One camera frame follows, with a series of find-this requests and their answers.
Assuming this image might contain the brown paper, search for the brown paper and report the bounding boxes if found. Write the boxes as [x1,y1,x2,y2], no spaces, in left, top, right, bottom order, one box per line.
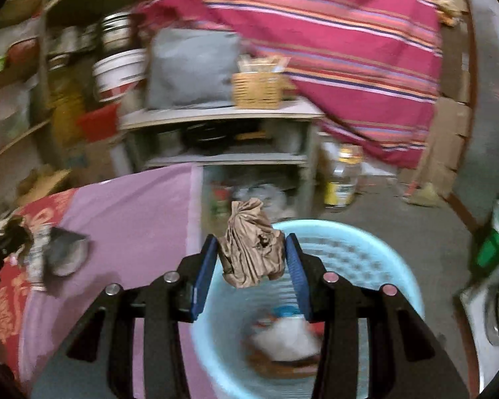
[219,197,285,289]

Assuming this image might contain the white tissue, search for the white tissue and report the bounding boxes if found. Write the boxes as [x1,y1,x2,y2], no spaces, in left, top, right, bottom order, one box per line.
[250,315,322,362]

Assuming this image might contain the red gold patterned cloth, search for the red gold patterned cloth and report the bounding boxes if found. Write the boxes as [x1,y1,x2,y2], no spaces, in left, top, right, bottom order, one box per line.
[0,188,77,378]

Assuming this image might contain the black paper cup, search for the black paper cup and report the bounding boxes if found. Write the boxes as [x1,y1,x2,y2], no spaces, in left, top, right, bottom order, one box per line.
[45,227,90,277]

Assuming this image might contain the yellow egg tray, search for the yellow egg tray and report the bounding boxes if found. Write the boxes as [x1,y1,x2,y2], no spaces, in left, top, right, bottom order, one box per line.
[16,169,72,207]

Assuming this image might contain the purple towel mat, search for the purple towel mat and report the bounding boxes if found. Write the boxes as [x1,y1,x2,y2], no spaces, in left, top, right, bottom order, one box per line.
[19,163,204,392]

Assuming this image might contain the light blue plastic basket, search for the light blue plastic basket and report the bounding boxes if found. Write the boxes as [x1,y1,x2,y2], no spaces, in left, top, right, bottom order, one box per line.
[189,219,426,399]

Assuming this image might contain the red plastic basket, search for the red plastic basket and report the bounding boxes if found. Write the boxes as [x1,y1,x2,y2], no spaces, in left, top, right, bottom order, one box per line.
[76,103,118,142]

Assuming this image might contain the yellow oil bottle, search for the yellow oil bottle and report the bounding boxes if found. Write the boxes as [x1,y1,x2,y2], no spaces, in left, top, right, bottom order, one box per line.
[48,53,85,149]

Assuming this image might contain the clear bottle yellow cap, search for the clear bottle yellow cap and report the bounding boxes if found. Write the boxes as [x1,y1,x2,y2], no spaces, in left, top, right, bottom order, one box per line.
[323,143,363,209]

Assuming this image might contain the white plastic bag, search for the white plastic bag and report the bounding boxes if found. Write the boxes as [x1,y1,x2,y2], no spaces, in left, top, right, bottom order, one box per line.
[232,183,292,222]

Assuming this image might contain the white plastic bucket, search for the white plastic bucket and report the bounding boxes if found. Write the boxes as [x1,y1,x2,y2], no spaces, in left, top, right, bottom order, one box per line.
[92,49,148,103]

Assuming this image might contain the steel cooking pot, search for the steel cooking pot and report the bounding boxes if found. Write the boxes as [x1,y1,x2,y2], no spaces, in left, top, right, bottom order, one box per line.
[101,12,135,53]

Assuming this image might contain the grey storage cabinet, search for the grey storage cabinet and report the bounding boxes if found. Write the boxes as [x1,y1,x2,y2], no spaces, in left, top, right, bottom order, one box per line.
[119,97,323,218]

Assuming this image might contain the grey fabric cover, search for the grey fabric cover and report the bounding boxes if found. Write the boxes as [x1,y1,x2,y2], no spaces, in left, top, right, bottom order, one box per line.
[146,28,242,110]

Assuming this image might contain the wooden utensil holder box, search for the wooden utensil holder box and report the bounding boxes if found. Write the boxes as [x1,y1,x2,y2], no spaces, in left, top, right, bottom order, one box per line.
[232,54,289,110]

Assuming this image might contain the red striped cloth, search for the red striped cloth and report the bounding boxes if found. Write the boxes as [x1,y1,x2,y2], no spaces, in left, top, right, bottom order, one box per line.
[138,0,442,169]

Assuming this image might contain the wooden wall shelf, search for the wooden wall shelf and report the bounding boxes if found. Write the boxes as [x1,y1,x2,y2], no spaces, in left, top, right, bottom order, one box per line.
[0,0,49,154]

